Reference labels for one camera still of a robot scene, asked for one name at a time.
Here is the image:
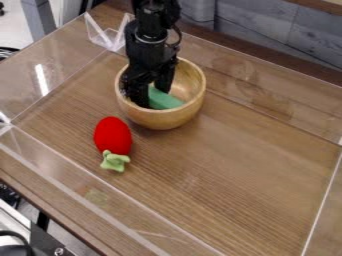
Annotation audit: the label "red plush strawberry toy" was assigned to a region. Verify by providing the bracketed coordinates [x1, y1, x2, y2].
[94, 116, 132, 172]

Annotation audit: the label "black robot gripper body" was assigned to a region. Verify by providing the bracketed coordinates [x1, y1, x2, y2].
[122, 20, 182, 96]

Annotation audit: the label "green rectangular block stick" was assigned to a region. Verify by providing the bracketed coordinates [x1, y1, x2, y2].
[148, 86, 184, 110]

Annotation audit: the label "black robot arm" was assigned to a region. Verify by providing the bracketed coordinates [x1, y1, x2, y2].
[120, 0, 182, 108]

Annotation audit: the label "black cable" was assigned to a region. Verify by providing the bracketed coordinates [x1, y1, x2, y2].
[0, 229, 35, 256]

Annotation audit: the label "black table clamp mount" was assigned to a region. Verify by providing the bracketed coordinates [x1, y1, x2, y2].
[29, 223, 76, 256]

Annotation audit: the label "clear acrylic enclosure wall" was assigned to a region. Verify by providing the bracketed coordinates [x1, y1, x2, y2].
[0, 9, 342, 256]

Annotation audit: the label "light brown wooden bowl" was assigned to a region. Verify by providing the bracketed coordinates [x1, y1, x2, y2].
[114, 58, 207, 130]

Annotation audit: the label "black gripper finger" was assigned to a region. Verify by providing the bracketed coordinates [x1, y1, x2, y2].
[128, 82, 150, 108]
[155, 60, 176, 93]

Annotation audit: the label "grey cabinet leg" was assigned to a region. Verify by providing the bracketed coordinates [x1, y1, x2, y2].
[20, 0, 56, 41]

